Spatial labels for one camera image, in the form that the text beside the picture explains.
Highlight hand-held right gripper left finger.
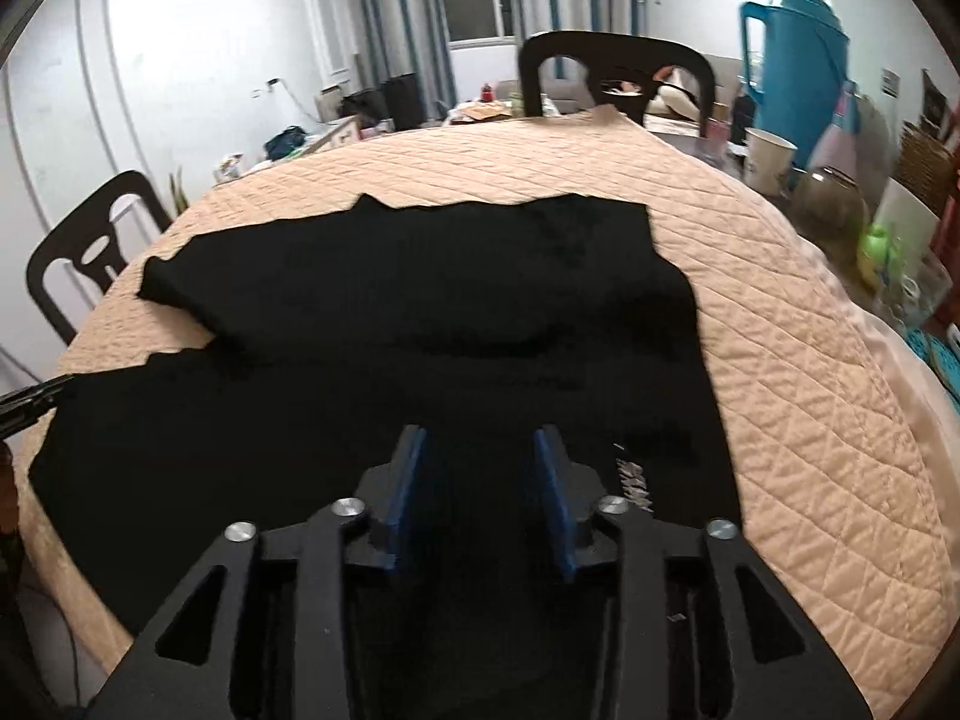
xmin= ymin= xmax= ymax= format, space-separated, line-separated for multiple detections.
xmin=90 ymin=424 xmax=436 ymax=720

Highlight black bag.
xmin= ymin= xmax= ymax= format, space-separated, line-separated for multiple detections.
xmin=341 ymin=88 xmax=391 ymax=125

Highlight cartoon plush pillow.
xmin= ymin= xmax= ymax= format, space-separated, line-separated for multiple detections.
xmin=651 ymin=64 xmax=710 ymax=122

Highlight black upright case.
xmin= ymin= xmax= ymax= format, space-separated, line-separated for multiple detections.
xmin=382 ymin=73 xmax=422 ymax=132

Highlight dark chair beside plush pillow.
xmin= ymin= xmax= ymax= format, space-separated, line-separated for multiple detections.
xmin=517 ymin=30 xmax=716 ymax=130

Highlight dark blue bag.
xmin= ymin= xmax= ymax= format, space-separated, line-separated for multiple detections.
xmin=264 ymin=126 xmax=310 ymax=163

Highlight blue thermos jug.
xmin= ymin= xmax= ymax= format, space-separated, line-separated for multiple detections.
xmin=739 ymin=0 xmax=854 ymax=175

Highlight beige quilted blanket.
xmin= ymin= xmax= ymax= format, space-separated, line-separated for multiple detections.
xmin=15 ymin=109 xmax=946 ymax=720

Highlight green plastic bottle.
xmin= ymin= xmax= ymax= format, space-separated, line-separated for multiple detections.
xmin=855 ymin=221 xmax=906 ymax=295

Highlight white paper cup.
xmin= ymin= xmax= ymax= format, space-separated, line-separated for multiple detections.
xmin=742 ymin=127 xmax=798 ymax=196

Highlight black pants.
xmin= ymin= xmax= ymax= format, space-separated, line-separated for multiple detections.
xmin=26 ymin=193 xmax=743 ymax=635

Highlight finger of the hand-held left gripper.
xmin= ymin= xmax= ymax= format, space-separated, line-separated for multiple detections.
xmin=0 ymin=373 xmax=77 ymax=437

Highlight wicker basket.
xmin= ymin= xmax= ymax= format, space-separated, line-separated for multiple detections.
xmin=896 ymin=120 xmax=960 ymax=197

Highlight dark chair beside plant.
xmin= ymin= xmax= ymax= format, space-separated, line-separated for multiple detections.
xmin=26 ymin=169 xmax=175 ymax=346

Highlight pale satin tablecloth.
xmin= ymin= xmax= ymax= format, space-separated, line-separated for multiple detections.
xmin=814 ymin=240 xmax=960 ymax=691

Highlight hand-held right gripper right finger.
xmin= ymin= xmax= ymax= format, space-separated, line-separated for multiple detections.
xmin=525 ymin=424 xmax=875 ymax=720

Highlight wall charger with cable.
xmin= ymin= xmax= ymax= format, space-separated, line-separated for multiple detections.
xmin=251 ymin=77 xmax=316 ymax=121

